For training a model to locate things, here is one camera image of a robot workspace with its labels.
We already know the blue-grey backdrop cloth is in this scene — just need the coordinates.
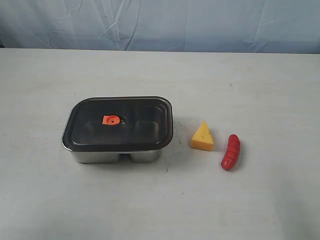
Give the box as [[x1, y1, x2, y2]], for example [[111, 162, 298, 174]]
[[0, 0, 320, 54]]

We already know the dark transparent lunch box lid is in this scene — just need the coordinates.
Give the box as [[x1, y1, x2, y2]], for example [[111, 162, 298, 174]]
[[61, 96, 174, 152]]

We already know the yellow toy cheese wedge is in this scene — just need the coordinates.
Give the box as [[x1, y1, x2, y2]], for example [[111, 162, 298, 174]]
[[190, 121, 215, 152]]

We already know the red toy sausage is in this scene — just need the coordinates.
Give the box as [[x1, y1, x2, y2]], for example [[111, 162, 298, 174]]
[[220, 134, 241, 171]]

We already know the stainless steel lunch box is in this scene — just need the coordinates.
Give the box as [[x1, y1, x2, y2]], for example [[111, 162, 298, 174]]
[[61, 96, 174, 164]]

